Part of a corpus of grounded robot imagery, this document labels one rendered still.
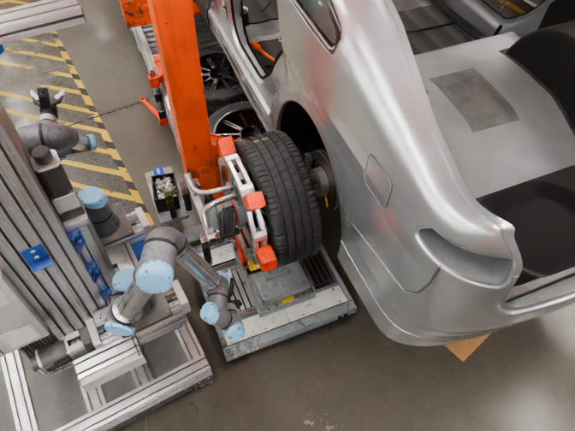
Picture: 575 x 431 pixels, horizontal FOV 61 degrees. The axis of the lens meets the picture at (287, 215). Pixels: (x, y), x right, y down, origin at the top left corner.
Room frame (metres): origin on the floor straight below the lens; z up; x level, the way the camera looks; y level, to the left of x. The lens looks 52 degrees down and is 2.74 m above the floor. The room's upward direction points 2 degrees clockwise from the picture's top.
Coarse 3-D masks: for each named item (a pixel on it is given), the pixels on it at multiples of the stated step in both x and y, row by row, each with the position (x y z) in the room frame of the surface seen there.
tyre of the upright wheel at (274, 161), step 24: (240, 144) 1.68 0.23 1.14; (264, 144) 1.65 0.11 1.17; (288, 144) 1.65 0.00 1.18; (264, 168) 1.49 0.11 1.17; (288, 168) 1.51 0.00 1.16; (264, 192) 1.39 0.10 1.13; (288, 192) 1.41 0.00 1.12; (312, 192) 1.43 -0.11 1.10; (288, 216) 1.33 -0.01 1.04; (312, 216) 1.36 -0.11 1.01; (288, 240) 1.28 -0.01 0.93; (312, 240) 1.32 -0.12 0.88
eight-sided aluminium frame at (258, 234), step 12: (228, 156) 1.61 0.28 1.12; (228, 168) 1.56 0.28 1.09; (240, 168) 1.54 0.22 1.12; (228, 180) 1.76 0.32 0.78; (228, 192) 1.72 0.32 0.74; (240, 192) 1.40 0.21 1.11; (252, 228) 1.29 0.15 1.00; (264, 228) 1.30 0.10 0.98; (240, 240) 1.49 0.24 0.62; (252, 240) 1.28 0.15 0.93; (264, 240) 1.28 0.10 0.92; (252, 252) 1.41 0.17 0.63
